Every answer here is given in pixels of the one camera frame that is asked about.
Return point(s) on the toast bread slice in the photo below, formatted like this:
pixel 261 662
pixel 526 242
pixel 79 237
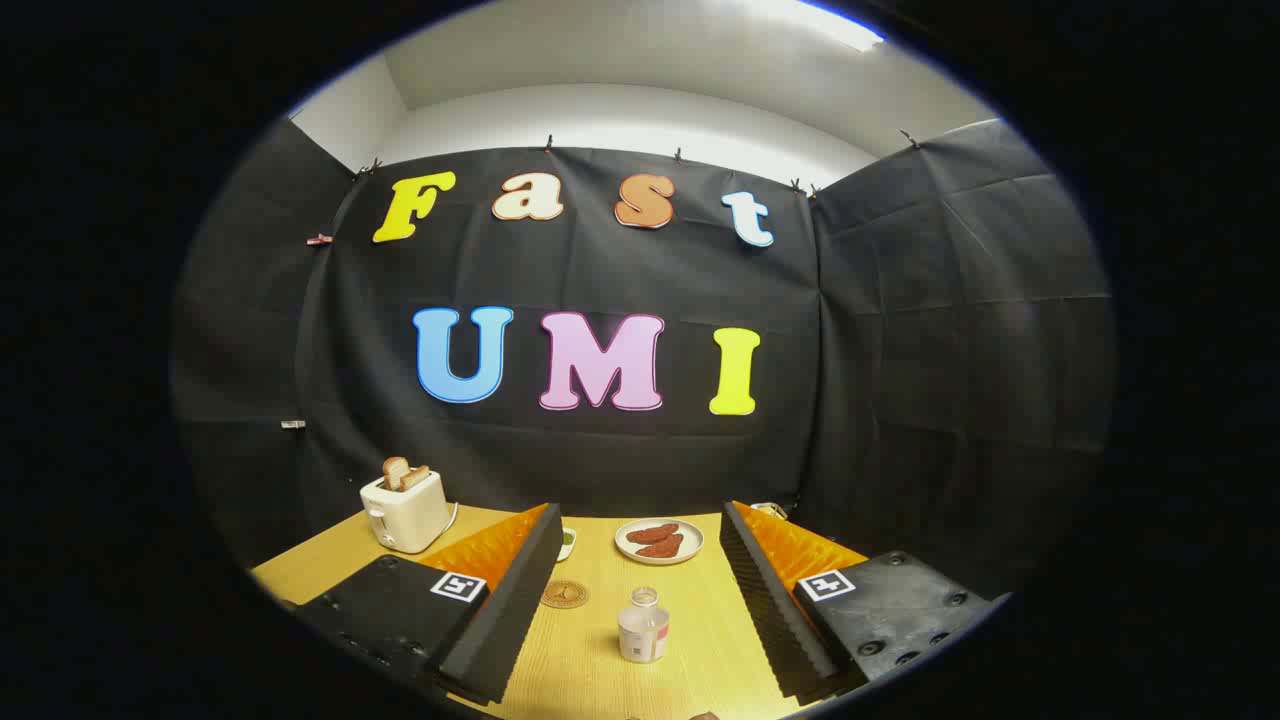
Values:
pixel 416 476
pixel 394 472

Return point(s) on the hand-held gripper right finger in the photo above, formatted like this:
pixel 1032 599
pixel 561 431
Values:
pixel 770 610

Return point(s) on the cream sectioned tray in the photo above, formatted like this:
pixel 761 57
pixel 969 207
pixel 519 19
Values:
pixel 567 541

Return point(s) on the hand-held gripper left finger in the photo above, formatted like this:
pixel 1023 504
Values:
pixel 510 620

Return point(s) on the round wooden coaster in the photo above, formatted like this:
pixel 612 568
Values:
pixel 565 594

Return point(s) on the small white object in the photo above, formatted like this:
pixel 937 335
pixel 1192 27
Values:
pixel 768 509

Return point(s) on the cream toaster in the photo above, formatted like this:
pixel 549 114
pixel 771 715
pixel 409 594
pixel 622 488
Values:
pixel 405 518

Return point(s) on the wooden table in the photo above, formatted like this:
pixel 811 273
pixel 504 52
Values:
pixel 590 650

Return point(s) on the white round plate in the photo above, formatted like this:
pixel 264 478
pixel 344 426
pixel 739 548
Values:
pixel 695 540

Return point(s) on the clear juice bottle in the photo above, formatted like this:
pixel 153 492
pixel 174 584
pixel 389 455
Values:
pixel 643 630

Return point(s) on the reddish brown meat slice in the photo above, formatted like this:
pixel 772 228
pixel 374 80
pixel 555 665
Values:
pixel 663 547
pixel 650 532

